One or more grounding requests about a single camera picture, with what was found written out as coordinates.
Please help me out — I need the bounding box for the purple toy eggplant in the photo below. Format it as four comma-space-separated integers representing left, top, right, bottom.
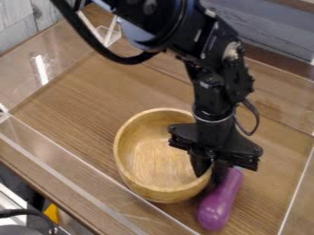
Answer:
197, 168, 245, 230

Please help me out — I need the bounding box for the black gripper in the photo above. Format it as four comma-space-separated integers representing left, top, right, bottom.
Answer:
168, 117, 262, 185

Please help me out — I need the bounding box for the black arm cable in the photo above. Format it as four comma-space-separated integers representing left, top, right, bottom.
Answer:
51, 0, 164, 65

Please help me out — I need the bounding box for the brown wooden bowl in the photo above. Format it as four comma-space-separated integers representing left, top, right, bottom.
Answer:
112, 107, 211, 204

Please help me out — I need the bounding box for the black cable bottom left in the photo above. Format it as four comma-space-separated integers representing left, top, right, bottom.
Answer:
0, 208, 56, 235

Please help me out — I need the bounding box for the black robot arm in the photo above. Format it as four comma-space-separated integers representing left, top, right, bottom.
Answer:
92, 0, 262, 183

